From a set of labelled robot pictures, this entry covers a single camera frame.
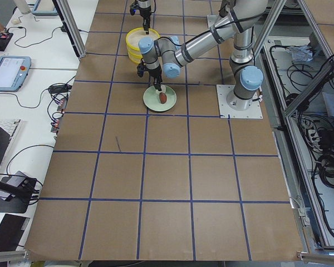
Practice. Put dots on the light green round plate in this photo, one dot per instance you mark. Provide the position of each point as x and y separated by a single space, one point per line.
159 101

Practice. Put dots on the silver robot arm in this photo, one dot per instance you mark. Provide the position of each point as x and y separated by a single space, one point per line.
151 10
165 56

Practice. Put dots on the white keyboard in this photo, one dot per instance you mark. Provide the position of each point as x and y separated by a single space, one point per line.
11 126

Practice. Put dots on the black power adapter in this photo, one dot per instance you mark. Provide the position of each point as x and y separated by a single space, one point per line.
61 88

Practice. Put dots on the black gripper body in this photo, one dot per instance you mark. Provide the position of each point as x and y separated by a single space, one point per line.
155 73
145 14

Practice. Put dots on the yellow bamboo steamer layer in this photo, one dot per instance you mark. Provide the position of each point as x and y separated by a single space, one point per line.
134 56
135 35

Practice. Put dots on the aluminium frame post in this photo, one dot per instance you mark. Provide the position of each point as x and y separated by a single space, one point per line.
64 11

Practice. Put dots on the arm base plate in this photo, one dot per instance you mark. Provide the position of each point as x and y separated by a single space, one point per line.
213 20
232 107

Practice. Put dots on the brown half-moon bun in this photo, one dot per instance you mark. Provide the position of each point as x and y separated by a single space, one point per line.
163 98

